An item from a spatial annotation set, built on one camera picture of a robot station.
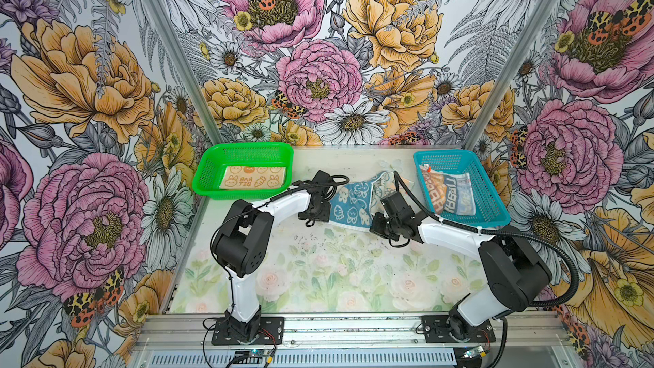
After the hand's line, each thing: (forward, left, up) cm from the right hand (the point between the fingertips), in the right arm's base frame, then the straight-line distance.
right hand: (371, 234), depth 90 cm
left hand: (+6, +20, -1) cm, 21 cm away
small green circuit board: (-33, +37, -5) cm, 50 cm away
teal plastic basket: (+8, -44, +1) cm, 45 cm away
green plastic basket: (+34, +64, +4) cm, 73 cm away
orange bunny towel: (+28, +48, -1) cm, 56 cm away
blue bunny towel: (+13, +5, -1) cm, 14 cm away
